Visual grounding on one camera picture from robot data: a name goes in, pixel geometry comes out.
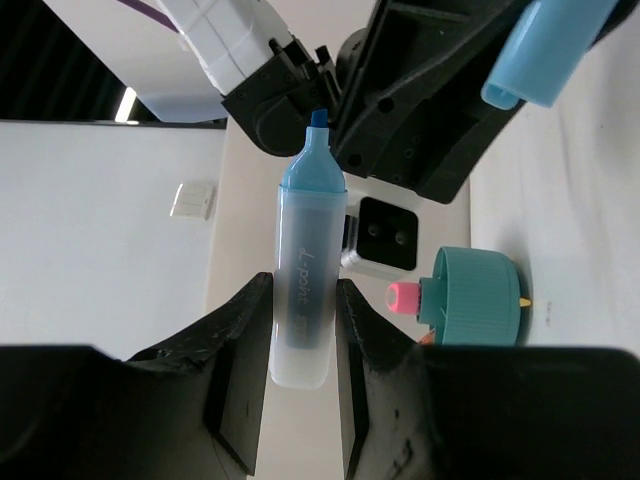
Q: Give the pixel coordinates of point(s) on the blue capped clear highlighter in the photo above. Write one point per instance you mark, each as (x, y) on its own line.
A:
(311, 210)

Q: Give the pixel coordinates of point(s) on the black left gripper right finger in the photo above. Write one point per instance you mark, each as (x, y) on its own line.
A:
(381, 407)

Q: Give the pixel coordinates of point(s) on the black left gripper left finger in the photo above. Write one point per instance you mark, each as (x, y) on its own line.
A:
(234, 341)

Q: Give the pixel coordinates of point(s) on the teal round organizer container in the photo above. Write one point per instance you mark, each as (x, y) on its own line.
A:
(471, 298)

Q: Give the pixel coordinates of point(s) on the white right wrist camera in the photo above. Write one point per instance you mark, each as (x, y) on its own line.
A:
(380, 240)

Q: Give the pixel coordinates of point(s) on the white wall switch plate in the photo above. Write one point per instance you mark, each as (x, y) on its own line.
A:
(193, 200)

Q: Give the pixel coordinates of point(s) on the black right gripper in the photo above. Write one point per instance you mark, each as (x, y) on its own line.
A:
(411, 113)

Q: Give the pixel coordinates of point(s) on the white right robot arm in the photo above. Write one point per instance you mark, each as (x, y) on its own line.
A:
(269, 83)

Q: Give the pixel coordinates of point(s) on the thin orange pen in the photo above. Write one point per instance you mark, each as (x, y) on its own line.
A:
(428, 339)

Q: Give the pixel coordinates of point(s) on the pink capped marker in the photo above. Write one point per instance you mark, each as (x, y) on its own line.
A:
(403, 298)

